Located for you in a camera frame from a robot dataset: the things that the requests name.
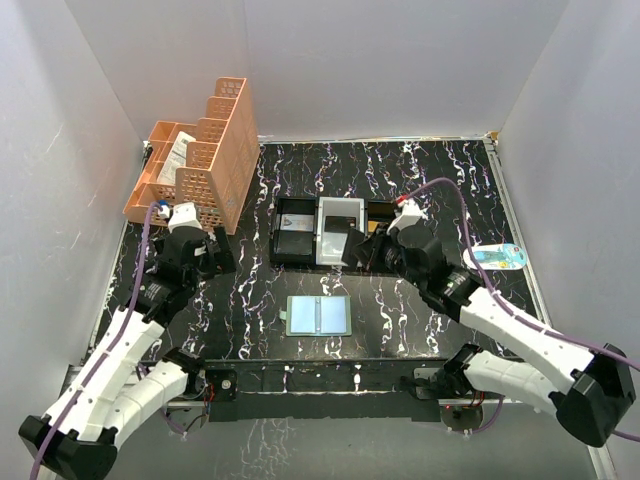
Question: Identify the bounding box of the peach plastic desk organizer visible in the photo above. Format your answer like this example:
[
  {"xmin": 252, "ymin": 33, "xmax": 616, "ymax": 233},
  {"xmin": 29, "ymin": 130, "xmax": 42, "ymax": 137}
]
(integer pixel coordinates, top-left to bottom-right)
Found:
[{"xmin": 123, "ymin": 77, "xmax": 260, "ymax": 235}]

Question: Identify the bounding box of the dark grey card in holder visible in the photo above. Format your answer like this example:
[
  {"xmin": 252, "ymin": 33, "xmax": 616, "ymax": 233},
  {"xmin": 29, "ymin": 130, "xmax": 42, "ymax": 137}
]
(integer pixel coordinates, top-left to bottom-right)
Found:
[{"xmin": 341, "ymin": 228, "xmax": 368, "ymax": 269}]

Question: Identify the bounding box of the white plastic bin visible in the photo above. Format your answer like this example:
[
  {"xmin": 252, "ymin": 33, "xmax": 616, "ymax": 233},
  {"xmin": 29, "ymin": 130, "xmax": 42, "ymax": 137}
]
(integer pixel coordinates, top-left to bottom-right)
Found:
[{"xmin": 315, "ymin": 197, "xmax": 365, "ymax": 267}]

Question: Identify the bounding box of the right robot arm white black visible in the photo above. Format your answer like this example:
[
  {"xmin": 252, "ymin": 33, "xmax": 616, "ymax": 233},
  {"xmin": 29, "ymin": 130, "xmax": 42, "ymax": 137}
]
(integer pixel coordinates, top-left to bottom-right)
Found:
[{"xmin": 343, "ymin": 199, "xmax": 636, "ymax": 448}]

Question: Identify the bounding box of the black bin with white card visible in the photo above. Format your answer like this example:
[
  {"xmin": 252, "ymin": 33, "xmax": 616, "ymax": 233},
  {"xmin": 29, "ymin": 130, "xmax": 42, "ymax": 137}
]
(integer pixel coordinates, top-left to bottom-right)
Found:
[{"xmin": 269, "ymin": 196, "xmax": 318, "ymax": 267}]

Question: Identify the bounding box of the purple cable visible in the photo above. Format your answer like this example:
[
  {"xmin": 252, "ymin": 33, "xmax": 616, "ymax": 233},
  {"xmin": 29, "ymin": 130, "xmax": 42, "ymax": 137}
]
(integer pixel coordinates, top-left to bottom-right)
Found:
[
  {"xmin": 394, "ymin": 178, "xmax": 640, "ymax": 444},
  {"xmin": 27, "ymin": 199, "xmax": 169, "ymax": 480}
]

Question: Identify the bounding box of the black card in white bin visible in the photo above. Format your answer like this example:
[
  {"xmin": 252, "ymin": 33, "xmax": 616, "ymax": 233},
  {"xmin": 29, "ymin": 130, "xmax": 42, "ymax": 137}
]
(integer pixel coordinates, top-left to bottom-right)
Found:
[{"xmin": 324, "ymin": 216, "xmax": 357, "ymax": 233}]

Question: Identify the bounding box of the green card holder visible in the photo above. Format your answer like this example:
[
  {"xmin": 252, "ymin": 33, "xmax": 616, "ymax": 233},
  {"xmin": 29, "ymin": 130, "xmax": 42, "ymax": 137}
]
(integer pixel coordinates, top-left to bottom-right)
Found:
[{"xmin": 279, "ymin": 296, "xmax": 352, "ymax": 337}]

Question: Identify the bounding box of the white paper packet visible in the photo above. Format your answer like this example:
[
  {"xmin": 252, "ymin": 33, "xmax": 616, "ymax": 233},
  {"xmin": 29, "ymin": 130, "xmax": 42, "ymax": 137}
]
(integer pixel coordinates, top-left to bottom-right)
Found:
[{"xmin": 157, "ymin": 131, "xmax": 196, "ymax": 185}]

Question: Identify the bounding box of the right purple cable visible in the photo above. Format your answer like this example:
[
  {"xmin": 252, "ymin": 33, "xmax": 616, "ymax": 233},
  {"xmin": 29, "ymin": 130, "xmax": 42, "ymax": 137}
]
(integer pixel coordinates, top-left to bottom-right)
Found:
[{"xmin": 394, "ymin": 178, "xmax": 640, "ymax": 444}]

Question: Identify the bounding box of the black bin with gold card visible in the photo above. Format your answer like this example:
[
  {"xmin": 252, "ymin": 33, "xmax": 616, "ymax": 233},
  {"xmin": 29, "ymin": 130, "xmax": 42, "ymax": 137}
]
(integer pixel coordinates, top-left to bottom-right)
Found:
[{"xmin": 365, "ymin": 199, "xmax": 397, "ymax": 236}]

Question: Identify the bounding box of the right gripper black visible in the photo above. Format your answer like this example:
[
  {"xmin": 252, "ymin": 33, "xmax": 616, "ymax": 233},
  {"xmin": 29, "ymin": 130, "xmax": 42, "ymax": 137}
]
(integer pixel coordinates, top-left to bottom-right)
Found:
[{"xmin": 353, "ymin": 222, "xmax": 426, "ymax": 288}]

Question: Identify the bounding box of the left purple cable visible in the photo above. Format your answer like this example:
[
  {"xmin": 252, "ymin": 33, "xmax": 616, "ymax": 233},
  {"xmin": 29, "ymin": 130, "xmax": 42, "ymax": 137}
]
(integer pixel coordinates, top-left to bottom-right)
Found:
[{"xmin": 27, "ymin": 199, "xmax": 169, "ymax": 480}]

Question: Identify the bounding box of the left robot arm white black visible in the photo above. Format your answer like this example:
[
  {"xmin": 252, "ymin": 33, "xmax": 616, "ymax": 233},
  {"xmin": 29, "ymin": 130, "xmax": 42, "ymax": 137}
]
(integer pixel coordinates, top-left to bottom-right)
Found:
[{"xmin": 19, "ymin": 201, "xmax": 236, "ymax": 479}]

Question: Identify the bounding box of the blue white oval package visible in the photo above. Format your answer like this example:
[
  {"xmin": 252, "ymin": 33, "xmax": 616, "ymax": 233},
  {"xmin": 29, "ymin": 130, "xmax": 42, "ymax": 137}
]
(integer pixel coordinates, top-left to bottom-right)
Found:
[{"xmin": 462, "ymin": 243, "xmax": 528, "ymax": 271}]

